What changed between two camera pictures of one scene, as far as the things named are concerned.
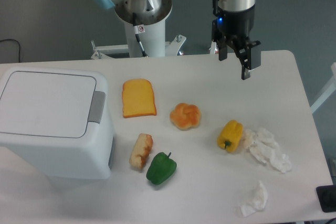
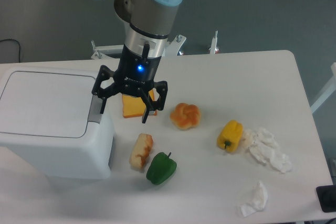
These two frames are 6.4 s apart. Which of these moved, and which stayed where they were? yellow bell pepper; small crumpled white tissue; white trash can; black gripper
Moved: black gripper
Stayed: small crumpled white tissue; yellow bell pepper; white trash can
